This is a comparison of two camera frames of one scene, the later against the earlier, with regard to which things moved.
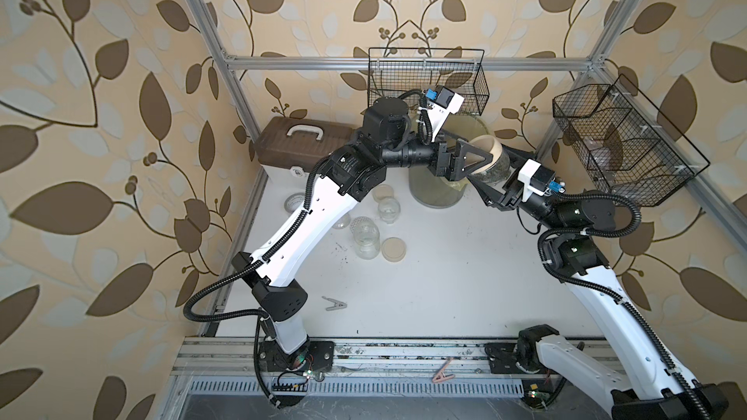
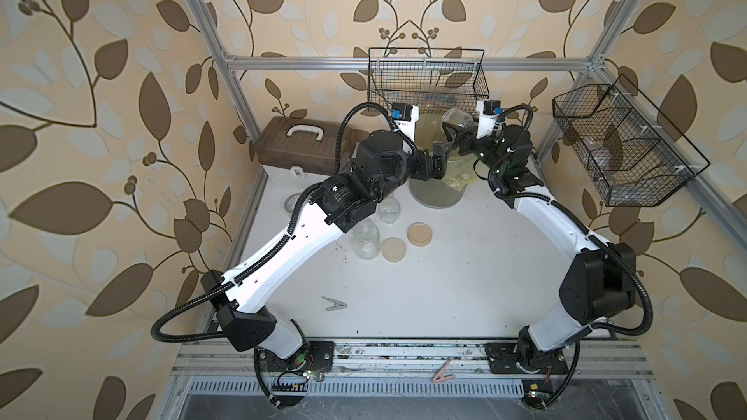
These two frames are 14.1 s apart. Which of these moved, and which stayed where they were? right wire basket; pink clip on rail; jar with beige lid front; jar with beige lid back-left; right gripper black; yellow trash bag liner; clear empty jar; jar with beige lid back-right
Moved: jar with beige lid back-right; yellow trash bag liner; right gripper black
Stayed: right wire basket; jar with beige lid front; clear empty jar; jar with beige lid back-left; pink clip on rail
